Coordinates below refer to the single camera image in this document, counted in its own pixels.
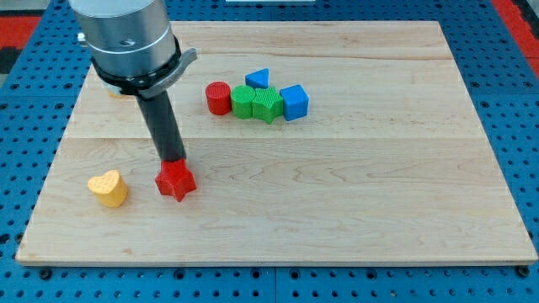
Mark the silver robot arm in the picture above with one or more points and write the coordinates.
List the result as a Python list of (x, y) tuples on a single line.
[(127, 38)]

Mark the yellow block behind arm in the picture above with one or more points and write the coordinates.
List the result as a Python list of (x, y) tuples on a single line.
[(113, 91)]

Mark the green star block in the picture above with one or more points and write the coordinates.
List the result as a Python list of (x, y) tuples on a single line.
[(267, 104)]

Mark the blue cube block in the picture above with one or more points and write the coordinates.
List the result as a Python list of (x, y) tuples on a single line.
[(296, 102)]

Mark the red star block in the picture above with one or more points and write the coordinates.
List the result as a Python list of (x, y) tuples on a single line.
[(175, 179)]

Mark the wooden board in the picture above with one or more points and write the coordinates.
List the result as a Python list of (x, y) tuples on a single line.
[(390, 166)]

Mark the green cylinder block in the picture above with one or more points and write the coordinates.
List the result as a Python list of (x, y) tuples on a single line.
[(242, 98)]

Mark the red cylinder block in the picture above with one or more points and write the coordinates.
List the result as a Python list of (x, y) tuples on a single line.
[(218, 96)]

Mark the blue triangle block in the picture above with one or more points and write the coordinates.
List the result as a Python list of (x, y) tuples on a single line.
[(258, 79)]

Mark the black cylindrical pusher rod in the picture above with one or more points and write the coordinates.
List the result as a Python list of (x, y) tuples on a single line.
[(160, 119)]

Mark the yellow heart block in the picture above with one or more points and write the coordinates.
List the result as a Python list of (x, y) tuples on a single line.
[(110, 188)]

